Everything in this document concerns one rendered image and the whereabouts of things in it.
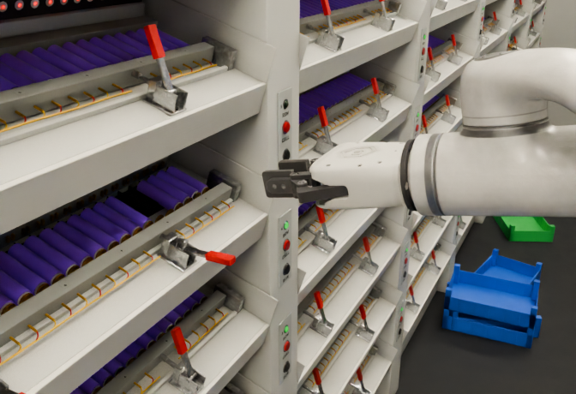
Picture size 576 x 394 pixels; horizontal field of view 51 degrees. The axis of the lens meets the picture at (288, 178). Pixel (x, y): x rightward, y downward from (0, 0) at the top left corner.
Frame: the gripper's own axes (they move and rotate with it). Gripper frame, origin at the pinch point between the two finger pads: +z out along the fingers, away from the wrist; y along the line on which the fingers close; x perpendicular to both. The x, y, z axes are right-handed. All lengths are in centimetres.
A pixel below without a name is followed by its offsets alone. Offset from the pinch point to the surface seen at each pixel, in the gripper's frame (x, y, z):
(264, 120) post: -4.8, -10.7, 8.5
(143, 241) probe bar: 3.9, 10.4, 14.7
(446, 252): 82, -150, 28
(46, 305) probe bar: 4.1, 24.7, 14.5
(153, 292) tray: 8.4, 13.8, 11.7
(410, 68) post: 0, -81, 10
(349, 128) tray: 7, -51, 14
